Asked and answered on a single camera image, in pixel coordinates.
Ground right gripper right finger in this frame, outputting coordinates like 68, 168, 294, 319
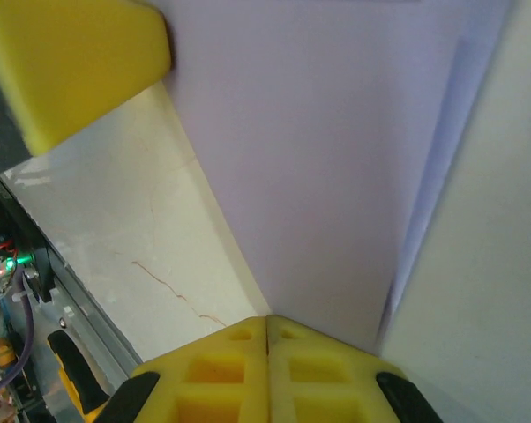
267, 313, 445, 423

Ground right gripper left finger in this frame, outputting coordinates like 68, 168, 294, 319
86, 315, 269, 423

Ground lilac paper sheet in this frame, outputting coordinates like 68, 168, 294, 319
166, 0, 520, 353

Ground yellow black handled pliers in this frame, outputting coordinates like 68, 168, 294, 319
47, 330, 116, 423

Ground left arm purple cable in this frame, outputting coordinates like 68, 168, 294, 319
0, 268, 36, 400

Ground control board with wires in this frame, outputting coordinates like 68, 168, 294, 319
0, 184, 53, 305

